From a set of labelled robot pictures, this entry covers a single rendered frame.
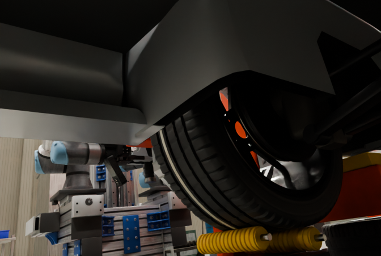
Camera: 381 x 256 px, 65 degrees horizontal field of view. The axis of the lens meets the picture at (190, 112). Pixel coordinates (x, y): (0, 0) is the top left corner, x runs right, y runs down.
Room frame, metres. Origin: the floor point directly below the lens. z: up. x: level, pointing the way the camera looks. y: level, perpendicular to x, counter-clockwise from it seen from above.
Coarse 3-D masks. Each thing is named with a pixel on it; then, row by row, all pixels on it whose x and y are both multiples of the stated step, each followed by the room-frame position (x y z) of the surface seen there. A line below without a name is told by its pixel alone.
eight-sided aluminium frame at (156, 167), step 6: (222, 90) 1.14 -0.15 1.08; (258, 156) 1.24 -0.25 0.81; (156, 162) 0.91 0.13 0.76; (264, 162) 1.23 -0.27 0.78; (156, 168) 0.92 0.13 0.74; (264, 168) 1.22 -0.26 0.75; (270, 168) 1.19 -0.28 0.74; (156, 174) 0.93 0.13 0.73; (162, 174) 0.92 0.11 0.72; (264, 174) 1.19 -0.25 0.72; (270, 174) 1.19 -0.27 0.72; (162, 180) 0.94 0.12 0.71; (168, 186) 0.96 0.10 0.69; (174, 192) 0.97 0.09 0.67
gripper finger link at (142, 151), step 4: (140, 148) 1.10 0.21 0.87; (144, 148) 1.11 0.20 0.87; (136, 152) 1.09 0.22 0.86; (140, 152) 1.10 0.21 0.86; (144, 152) 1.11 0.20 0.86; (148, 156) 1.11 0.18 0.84; (136, 160) 1.09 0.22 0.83; (140, 160) 1.10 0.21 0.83; (144, 160) 1.11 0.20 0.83; (148, 160) 1.12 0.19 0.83
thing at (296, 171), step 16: (224, 112) 0.97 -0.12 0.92; (224, 128) 0.71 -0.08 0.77; (240, 144) 0.96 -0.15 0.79; (272, 160) 1.10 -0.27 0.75; (320, 160) 0.99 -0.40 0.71; (272, 176) 1.15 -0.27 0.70; (288, 176) 1.08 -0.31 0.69; (304, 176) 1.00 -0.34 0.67; (320, 176) 0.94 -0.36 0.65; (288, 192) 0.82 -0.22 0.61; (304, 192) 0.86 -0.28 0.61
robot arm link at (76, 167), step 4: (64, 168) 1.47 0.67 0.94; (68, 168) 1.48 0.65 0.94; (72, 168) 1.48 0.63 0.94; (76, 168) 1.48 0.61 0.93; (80, 168) 1.49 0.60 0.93; (84, 168) 1.51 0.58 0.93; (88, 168) 1.54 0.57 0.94; (64, 172) 1.49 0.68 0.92; (68, 172) 1.49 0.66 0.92; (88, 172) 1.54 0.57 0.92
